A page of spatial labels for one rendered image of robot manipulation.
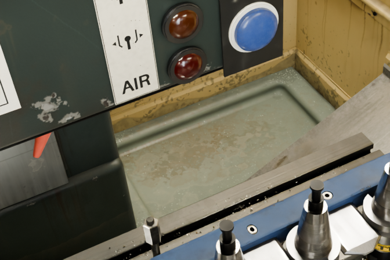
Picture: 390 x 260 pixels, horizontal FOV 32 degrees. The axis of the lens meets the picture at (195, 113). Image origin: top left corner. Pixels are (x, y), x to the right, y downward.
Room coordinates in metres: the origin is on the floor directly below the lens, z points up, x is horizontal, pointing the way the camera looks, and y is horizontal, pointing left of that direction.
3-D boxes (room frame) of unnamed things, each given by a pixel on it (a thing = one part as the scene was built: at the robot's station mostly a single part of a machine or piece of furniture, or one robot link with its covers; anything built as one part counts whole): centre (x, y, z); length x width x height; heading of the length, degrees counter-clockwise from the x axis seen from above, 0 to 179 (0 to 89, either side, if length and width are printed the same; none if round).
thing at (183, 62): (0.34, 0.00, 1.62); 0.02 x 0.01 x 0.02; 112
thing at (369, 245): (0.50, -0.17, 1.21); 0.07 x 0.05 x 0.01; 22
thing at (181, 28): (0.34, 0.00, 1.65); 0.02 x 0.01 x 0.02; 112
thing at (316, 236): (0.48, -0.12, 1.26); 0.04 x 0.04 x 0.07
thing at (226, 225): (0.44, -0.02, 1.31); 0.02 x 0.02 x 0.03
